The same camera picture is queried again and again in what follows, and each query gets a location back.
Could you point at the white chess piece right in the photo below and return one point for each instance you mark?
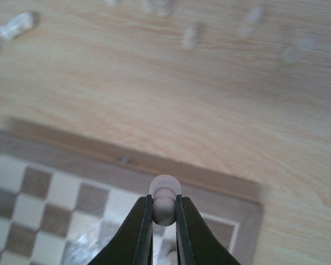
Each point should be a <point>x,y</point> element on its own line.
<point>250,22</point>

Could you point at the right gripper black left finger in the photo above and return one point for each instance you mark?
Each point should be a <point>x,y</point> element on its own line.
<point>133,242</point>

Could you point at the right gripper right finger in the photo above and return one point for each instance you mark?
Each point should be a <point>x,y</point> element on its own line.
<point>196,244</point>

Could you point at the lying white chess piece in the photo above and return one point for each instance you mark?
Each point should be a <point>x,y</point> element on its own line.
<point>19,25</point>

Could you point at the wooden chess board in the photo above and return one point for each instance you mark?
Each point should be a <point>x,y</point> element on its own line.
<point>63,198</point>

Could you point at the white chess piece far left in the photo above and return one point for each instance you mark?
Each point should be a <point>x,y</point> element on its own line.
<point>112,3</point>

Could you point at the white chess piece pair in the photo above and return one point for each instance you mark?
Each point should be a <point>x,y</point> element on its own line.
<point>163,8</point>

